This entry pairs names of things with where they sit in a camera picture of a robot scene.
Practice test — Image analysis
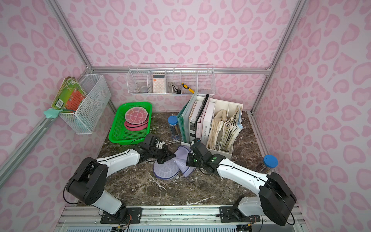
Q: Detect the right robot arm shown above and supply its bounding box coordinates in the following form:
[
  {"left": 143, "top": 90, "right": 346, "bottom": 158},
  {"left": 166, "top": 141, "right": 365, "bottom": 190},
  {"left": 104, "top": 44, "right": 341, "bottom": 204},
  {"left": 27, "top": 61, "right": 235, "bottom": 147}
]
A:
[{"left": 186, "top": 139, "right": 297, "bottom": 226}]

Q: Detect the blue lid jar right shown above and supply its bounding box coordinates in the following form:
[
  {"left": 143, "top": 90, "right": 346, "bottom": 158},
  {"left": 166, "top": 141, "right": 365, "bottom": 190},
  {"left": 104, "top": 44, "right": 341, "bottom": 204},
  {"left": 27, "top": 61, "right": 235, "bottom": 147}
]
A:
[{"left": 255, "top": 155, "right": 278, "bottom": 174}]

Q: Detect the clear tape roll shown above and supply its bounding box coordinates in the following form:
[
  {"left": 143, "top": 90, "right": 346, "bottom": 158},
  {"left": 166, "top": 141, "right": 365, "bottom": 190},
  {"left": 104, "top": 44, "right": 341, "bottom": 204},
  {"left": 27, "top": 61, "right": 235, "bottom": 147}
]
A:
[{"left": 138, "top": 85, "right": 149, "bottom": 93}]

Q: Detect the mint green star hook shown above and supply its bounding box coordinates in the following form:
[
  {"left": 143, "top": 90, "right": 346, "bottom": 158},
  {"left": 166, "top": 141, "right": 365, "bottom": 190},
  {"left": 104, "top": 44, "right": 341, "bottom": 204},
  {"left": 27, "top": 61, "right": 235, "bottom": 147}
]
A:
[{"left": 43, "top": 108, "right": 63, "bottom": 119}]

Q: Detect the green folder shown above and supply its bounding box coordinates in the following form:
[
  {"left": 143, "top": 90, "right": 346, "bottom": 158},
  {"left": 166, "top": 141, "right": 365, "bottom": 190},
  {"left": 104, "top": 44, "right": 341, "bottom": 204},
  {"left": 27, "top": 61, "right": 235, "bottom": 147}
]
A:
[{"left": 177, "top": 91, "right": 198, "bottom": 143}]

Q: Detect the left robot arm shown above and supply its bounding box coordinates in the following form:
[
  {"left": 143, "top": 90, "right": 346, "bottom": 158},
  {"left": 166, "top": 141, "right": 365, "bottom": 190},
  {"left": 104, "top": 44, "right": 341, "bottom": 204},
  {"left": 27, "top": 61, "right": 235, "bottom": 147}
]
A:
[{"left": 65, "top": 134, "right": 176, "bottom": 219}]

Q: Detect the white mesh wall basket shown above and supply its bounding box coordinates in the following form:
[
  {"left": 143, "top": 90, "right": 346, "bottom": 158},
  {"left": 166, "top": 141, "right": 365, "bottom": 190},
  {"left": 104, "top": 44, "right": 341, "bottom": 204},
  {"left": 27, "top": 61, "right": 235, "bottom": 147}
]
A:
[{"left": 59, "top": 74, "right": 111, "bottom": 135}]

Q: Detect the black binder clip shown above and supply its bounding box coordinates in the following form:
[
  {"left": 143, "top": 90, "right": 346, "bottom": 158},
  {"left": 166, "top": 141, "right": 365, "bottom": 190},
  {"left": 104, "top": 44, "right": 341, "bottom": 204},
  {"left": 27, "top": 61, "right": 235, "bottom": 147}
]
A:
[{"left": 170, "top": 82, "right": 181, "bottom": 94}]

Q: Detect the blue lid pencil jar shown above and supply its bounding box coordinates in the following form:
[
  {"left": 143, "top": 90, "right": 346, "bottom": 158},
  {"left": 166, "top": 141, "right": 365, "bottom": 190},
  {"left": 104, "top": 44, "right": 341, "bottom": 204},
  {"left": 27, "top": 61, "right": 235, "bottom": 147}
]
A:
[{"left": 168, "top": 115, "right": 182, "bottom": 141}]

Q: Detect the pink white book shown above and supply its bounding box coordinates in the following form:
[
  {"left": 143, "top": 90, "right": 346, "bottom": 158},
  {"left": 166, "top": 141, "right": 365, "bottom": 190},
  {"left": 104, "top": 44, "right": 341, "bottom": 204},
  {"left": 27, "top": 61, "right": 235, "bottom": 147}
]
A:
[{"left": 196, "top": 99, "right": 216, "bottom": 145}]

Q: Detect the green red booklet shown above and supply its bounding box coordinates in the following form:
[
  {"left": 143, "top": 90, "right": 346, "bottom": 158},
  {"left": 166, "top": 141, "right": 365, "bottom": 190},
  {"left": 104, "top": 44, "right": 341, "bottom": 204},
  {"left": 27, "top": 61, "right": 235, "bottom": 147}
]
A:
[{"left": 51, "top": 76, "right": 87, "bottom": 113}]

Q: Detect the yellow black utility knife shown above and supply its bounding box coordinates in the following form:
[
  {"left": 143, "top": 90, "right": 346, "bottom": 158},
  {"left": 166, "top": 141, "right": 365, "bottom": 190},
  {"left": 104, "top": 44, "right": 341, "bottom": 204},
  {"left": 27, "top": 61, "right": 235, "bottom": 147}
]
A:
[{"left": 182, "top": 83, "right": 195, "bottom": 94}]

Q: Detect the white wire wall shelf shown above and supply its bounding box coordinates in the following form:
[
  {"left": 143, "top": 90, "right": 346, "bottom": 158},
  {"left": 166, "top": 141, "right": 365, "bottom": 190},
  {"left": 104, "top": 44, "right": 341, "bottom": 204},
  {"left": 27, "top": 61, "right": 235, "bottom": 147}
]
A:
[{"left": 126, "top": 65, "right": 216, "bottom": 95}]

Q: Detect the pink mesh laundry bag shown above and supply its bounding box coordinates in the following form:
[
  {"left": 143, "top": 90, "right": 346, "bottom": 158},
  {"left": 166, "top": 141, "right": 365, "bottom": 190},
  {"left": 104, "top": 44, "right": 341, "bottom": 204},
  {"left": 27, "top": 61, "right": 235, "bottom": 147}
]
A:
[{"left": 124, "top": 106, "right": 149, "bottom": 131}]

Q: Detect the purple mesh laundry bag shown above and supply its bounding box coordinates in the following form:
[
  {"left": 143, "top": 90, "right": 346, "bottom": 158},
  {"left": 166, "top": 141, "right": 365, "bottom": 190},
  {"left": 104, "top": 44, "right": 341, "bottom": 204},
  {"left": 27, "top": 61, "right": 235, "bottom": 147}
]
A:
[{"left": 153, "top": 146, "right": 195, "bottom": 180}]

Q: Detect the green plastic basket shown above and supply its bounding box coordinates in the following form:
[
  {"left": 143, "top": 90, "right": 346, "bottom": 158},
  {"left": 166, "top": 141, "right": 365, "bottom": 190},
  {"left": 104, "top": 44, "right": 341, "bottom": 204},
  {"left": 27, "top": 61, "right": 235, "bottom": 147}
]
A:
[{"left": 109, "top": 101, "right": 152, "bottom": 146}]

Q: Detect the black binder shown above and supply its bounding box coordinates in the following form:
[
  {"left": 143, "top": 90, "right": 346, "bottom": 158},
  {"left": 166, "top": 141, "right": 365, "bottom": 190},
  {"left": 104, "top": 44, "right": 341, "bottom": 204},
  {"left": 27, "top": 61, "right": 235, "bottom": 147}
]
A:
[{"left": 196, "top": 94, "right": 210, "bottom": 139}]

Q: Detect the white file organizer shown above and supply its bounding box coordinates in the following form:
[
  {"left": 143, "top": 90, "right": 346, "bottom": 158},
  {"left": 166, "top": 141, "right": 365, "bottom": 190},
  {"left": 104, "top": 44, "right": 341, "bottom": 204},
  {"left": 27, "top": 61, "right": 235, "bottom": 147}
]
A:
[{"left": 181, "top": 95, "right": 243, "bottom": 158}]

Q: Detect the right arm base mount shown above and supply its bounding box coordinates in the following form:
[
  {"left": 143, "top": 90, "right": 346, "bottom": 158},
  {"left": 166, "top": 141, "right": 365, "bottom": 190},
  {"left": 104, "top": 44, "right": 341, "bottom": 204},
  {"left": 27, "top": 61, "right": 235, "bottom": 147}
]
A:
[{"left": 216, "top": 198, "right": 261, "bottom": 224}]

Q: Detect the beige paper stack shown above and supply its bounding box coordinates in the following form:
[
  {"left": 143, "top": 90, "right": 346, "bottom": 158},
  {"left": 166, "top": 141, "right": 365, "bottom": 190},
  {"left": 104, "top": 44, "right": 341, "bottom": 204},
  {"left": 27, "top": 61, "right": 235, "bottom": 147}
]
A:
[{"left": 206, "top": 109, "right": 228, "bottom": 150}]

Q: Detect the white calculator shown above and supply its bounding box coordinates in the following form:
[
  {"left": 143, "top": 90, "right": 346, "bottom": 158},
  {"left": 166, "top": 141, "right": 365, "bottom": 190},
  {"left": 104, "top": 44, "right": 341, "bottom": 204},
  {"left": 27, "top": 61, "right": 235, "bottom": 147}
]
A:
[{"left": 152, "top": 74, "right": 166, "bottom": 93}]

